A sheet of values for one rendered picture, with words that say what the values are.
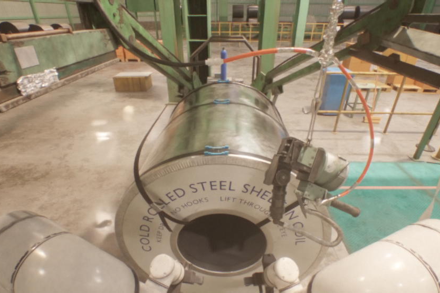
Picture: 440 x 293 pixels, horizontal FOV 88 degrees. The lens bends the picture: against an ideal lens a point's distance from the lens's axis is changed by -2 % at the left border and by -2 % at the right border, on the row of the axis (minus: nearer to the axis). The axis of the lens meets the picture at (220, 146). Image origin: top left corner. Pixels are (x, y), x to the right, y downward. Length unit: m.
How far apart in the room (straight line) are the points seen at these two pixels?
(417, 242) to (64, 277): 0.55
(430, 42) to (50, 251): 1.43
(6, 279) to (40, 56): 0.66
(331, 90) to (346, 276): 5.00
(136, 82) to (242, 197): 6.26
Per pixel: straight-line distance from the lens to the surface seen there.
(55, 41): 1.03
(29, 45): 0.93
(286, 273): 0.98
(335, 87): 5.35
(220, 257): 1.67
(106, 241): 2.65
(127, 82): 7.24
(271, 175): 0.88
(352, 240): 2.73
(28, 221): 0.56
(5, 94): 0.85
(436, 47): 1.34
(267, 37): 5.53
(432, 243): 0.53
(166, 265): 0.98
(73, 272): 0.45
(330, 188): 0.99
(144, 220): 1.34
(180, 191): 1.15
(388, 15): 1.56
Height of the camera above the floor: 1.90
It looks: 29 degrees down
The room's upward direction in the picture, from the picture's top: straight up
